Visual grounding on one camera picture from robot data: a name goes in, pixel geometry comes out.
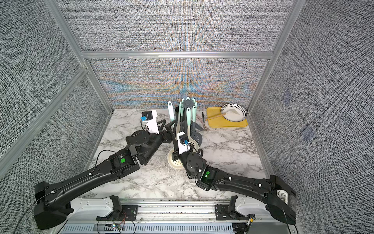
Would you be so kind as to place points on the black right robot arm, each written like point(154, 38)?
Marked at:
point(273, 192)

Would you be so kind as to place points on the dark grey utensil rack stand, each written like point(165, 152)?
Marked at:
point(187, 105)

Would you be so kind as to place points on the pink handled fork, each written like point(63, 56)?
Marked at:
point(202, 122)

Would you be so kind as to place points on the white patterned plate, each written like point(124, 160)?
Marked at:
point(241, 112)

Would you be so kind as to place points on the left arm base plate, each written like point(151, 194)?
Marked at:
point(128, 212)

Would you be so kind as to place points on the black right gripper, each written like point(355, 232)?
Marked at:
point(178, 156)

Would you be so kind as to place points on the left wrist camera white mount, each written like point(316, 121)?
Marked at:
point(149, 118)

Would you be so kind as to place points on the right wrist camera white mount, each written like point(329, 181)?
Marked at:
point(183, 143)

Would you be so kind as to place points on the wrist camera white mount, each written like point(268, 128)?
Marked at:
point(183, 143)
point(149, 118)

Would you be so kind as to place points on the white spatula wooden handle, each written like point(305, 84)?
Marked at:
point(222, 114)

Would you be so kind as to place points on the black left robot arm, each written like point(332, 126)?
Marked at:
point(54, 201)

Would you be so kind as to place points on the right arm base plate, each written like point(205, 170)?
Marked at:
point(222, 213)

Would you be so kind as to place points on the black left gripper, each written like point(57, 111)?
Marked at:
point(170, 135)

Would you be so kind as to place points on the yellow tray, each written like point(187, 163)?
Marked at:
point(221, 122)

